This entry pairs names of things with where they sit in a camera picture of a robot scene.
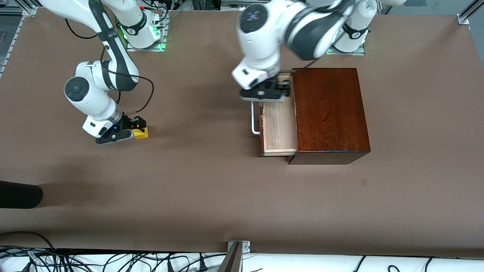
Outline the wooden drawer with white handle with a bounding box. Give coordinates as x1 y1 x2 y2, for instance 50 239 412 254
251 74 299 157

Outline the dark wooden cabinet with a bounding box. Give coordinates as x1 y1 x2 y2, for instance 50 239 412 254
286 68 371 165

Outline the black padded cylinder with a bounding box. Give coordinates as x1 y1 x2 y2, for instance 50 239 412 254
0 181 43 209

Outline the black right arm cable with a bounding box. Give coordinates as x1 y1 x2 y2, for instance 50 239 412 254
64 18 155 116

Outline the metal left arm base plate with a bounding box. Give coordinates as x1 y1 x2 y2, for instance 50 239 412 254
326 45 366 56

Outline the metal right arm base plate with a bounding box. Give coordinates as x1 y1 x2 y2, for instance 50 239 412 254
126 38 167 52

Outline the long black looping cable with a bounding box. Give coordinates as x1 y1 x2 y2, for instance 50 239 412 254
0 231 57 253

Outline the small metal edge bracket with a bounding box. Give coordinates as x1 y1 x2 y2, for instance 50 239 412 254
227 240 251 254

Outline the tangled black cable bundle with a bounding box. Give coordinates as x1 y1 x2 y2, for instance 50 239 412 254
0 246 227 272

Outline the dark metal camera strut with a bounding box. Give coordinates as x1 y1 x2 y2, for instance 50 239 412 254
217 242 242 272

